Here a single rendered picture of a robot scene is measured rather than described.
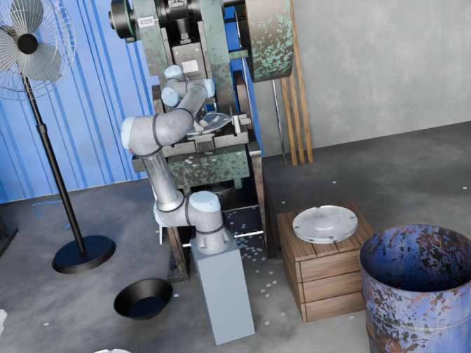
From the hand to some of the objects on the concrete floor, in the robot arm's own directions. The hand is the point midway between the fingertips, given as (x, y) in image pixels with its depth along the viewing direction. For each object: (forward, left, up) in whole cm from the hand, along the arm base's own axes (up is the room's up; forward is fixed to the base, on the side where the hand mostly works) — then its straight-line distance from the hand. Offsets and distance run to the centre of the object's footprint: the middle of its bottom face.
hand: (200, 130), depth 248 cm
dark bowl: (-14, +46, -80) cm, 93 cm away
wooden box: (-41, -42, -79) cm, 99 cm away
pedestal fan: (+90, +74, -80) cm, 141 cm away
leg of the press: (+35, -34, -80) cm, 93 cm away
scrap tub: (-96, -56, -80) cm, 136 cm away
